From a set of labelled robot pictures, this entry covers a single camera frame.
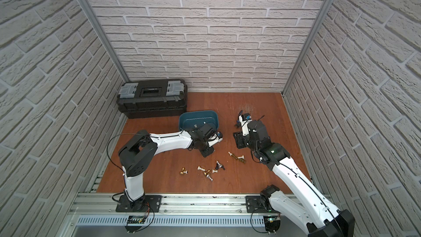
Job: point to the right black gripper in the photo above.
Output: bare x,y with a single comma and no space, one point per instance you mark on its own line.
239,138

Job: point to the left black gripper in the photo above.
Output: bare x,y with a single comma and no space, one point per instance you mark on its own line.
205,150

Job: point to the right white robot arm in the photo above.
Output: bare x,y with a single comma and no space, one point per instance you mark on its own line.
314,214

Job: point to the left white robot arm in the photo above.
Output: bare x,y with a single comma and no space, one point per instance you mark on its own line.
137,154

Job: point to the teal plastic storage tray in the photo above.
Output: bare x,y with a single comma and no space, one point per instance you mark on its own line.
190,120

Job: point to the black silver chess piece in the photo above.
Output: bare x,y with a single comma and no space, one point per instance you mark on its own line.
219,166

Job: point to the black plastic toolbox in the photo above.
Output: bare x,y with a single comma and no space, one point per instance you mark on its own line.
153,98

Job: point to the right circuit board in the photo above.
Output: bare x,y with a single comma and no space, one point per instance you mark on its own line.
272,224

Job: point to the circuit board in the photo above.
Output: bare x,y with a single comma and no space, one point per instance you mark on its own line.
272,224
136,223

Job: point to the left circuit board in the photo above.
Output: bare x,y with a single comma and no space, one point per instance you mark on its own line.
136,223

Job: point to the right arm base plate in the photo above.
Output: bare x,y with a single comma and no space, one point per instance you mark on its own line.
260,204

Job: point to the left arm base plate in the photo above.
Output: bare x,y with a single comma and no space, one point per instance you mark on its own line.
140,205

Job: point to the aluminium mounting rail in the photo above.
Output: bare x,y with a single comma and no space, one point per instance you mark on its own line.
170,204

